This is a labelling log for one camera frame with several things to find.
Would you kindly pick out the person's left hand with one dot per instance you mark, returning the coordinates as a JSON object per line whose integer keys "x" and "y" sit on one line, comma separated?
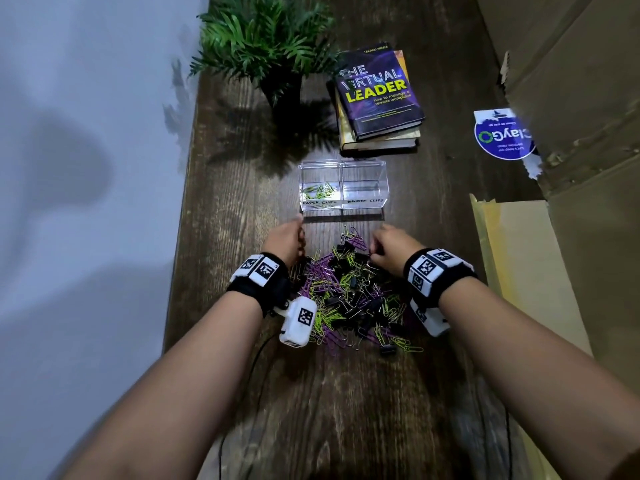
{"x": 285, "y": 239}

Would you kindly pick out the person's right hand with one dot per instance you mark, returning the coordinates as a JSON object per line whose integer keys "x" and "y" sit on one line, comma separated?
{"x": 397, "y": 247}

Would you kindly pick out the bunch of sorted paper clips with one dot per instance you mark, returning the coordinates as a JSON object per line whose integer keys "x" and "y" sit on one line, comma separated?
{"x": 320, "y": 190}

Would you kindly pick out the clear two-compartment plastic box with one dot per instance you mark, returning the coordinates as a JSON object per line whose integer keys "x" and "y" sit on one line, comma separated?
{"x": 365, "y": 179}

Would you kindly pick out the pile of coloured paper clips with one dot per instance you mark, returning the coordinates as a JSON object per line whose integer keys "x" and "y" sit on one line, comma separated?
{"x": 325, "y": 319}

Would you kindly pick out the person's left forearm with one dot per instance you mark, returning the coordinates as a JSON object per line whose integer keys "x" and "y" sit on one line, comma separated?
{"x": 175, "y": 389}

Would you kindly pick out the person's right forearm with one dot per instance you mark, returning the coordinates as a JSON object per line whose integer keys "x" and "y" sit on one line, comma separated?
{"x": 540, "y": 374}

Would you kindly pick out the large brown cardboard box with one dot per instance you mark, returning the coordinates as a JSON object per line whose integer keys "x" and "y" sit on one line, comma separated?
{"x": 575, "y": 69}

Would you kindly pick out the black right wristband white markers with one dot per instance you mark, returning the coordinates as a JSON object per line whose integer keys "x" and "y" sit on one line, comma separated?
{"x": 435, "y": 274}

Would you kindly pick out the black wristband white markers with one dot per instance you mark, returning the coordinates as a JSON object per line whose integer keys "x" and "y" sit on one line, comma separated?
{"x": 260, "y": 279}
{"x": 435, "y": 274}

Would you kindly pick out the black left wristband white markers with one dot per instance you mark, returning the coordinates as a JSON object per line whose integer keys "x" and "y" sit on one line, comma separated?
{"x": 260, "y": 279}

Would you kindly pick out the tan book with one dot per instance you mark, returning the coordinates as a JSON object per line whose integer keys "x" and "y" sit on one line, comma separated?
{"x": 380, "y": 142}

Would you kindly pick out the yellowish cardboard sheet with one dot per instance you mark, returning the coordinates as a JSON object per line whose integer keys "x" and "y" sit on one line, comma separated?
{"x": 530, "y": 264}

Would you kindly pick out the blue round sticker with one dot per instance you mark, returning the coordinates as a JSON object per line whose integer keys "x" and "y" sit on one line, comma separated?
{"x": 502, "y": 137}

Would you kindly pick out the purple hardcover book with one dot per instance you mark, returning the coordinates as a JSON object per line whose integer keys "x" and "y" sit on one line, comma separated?
{"x": 380, "y": 94}

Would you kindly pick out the green potted artificial plant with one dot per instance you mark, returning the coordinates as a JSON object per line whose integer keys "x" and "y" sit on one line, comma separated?
{"x": 260, "y": 39}

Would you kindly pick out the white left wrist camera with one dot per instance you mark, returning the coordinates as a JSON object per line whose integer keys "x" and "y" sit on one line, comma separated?
{"x": 297, "y": 322}

